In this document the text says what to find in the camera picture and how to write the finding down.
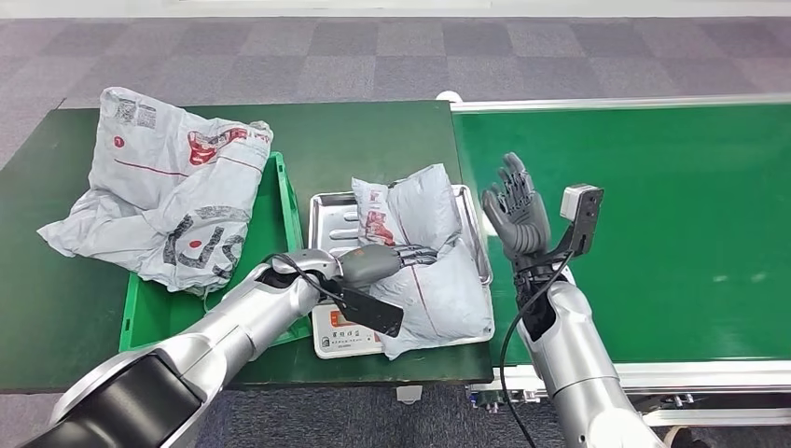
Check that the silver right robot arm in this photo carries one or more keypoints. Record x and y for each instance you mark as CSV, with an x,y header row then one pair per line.
x,y
575,358

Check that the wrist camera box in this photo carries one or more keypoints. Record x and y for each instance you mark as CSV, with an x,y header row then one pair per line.
x,y
374,312
584,210

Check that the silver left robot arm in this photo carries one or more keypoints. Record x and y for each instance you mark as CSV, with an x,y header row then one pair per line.
x,y
216,340

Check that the white electronic scale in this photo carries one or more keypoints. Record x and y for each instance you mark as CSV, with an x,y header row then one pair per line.
x,y
337,337

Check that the large grey printed mailer bag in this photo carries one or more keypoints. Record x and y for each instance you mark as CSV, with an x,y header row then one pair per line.
x,y
154,185

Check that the aluminium conveyor frame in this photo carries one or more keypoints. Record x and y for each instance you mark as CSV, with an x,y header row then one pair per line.
x,y
680,377

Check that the bright green conveyor belt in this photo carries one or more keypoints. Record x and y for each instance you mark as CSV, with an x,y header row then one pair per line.
x,y
680,235

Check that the dark green table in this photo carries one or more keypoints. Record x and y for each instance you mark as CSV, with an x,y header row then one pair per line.
x,y
371,136

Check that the green plastic crate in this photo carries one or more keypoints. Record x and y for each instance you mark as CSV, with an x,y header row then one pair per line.
x,y
148,315

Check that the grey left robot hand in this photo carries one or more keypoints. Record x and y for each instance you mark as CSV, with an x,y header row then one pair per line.
x,y
371,263

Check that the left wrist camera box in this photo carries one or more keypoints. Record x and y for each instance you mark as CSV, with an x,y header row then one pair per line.
x,y
374,312

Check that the small grey mailer package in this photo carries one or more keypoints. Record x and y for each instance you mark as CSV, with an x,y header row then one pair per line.
x,y
432,290

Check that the white table foot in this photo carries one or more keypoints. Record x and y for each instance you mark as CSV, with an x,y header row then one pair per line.
x,y
409,394

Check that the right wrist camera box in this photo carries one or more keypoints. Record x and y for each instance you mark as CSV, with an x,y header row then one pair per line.
x,y
584,210

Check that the steel weighing tray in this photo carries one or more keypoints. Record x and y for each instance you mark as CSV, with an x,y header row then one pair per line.
x,y
330,225

